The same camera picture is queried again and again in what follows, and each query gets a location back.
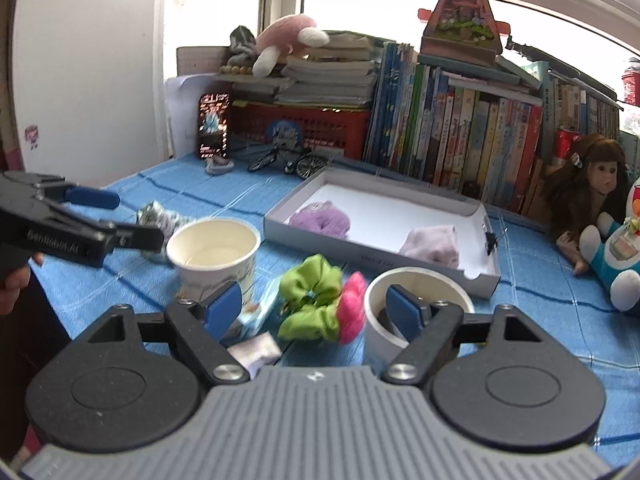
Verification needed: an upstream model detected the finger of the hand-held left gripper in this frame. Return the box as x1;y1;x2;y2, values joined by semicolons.
37;182;121;209
100;221;166;253

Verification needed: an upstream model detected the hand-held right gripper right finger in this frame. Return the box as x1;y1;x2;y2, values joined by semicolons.
382;284;553;386

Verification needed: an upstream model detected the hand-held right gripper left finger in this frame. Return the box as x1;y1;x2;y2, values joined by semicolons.
75;281;251;386

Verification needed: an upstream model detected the paper cup blue drawing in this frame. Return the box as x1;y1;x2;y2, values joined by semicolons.
364;267;476;362

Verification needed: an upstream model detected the grey white patterned scrunchie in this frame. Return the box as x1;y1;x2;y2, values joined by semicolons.
136;201;197;263

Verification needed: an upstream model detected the blue face mask pack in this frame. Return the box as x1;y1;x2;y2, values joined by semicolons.
227;277;283;346

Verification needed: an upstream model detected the white cardboard box tray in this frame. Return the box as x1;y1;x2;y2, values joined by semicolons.
263;166;502;301

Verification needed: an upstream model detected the person's left hand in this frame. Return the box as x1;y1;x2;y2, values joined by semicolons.
0;255;45;316

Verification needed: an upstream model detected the paper cup grey line drawing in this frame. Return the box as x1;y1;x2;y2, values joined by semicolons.
166;217;262;307

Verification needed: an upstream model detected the pink scrunchie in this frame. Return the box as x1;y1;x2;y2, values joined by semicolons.
337;271;368;345

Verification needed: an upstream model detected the small white cloth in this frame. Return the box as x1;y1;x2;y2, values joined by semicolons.
227;332;282;368

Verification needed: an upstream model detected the pale pink cloth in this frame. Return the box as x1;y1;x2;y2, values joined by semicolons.
398;225;460;268

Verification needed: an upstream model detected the green scrunchie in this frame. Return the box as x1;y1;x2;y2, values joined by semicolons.
277;255;346;341

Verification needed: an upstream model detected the small grey trinket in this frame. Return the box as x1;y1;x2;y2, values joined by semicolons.
205;156;236;176

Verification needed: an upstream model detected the black binder clip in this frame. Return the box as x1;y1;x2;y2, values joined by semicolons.
482;230;505;265

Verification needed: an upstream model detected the purple scrunchie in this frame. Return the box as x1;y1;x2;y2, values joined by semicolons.
289;201;352;238

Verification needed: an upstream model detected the blue checked tablecloth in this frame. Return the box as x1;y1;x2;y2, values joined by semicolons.
30;152;640;461

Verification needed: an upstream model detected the white paper sheet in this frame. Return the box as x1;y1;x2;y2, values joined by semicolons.
164;74;221;158

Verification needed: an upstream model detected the glossy photo card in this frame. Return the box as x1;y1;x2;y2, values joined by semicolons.
198;92;232;160

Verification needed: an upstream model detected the brown cardboard sheet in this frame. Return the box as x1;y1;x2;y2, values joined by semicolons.
176;46;232;78

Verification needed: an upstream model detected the red plastic basket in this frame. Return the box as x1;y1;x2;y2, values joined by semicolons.
227;101;372;161

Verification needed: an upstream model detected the row of upright books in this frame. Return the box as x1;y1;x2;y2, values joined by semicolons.
362;40;623;218

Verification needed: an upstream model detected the grey plush toy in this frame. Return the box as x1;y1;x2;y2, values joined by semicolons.
227;25;258;68

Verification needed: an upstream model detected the blue white cat plush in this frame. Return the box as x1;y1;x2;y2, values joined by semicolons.
579;176;640;313

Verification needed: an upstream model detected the brown haired doll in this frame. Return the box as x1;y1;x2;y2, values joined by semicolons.
542;134;630;276

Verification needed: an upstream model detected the red drink can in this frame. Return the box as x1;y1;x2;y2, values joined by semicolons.
554;126;581;166

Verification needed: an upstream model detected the pink mushroom plush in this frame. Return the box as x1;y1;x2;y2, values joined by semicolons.
251;14;331;78

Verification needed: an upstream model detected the stack of flat books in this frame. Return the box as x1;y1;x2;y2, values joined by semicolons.
217;30;386;110

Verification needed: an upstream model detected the black long rod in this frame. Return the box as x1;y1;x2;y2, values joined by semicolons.
505;34;625;110

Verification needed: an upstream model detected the triangular house model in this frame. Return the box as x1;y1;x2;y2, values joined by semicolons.
417;0;512;67

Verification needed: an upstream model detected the red bottle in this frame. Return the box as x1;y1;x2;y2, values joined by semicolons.
621;57;640;107

